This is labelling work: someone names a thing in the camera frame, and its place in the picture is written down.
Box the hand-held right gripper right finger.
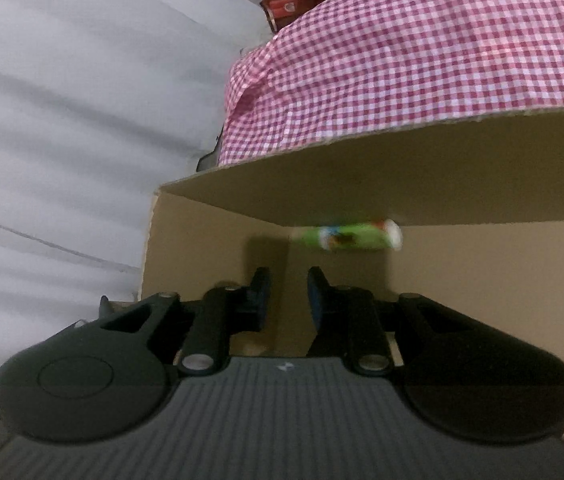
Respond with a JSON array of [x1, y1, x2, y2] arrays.
[[307, 266, 483, 376]]

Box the cardboard box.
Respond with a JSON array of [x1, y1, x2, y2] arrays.
[[139, 101, 564, 480]]

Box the thin grey cable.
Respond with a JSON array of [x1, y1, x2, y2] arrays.
[[0, 211, 143, 270]]

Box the green cylindrical tube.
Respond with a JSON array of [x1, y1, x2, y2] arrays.
[[289, 217, 403, 252]]

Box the pink checkered cloth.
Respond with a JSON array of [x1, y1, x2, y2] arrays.
[[217, 0, 564, 167]]

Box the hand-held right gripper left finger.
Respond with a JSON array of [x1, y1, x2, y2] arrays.
[[81, 266, 271, 376]]

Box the red packet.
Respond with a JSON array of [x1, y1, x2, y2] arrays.
[[261, 0, 330, 32]]

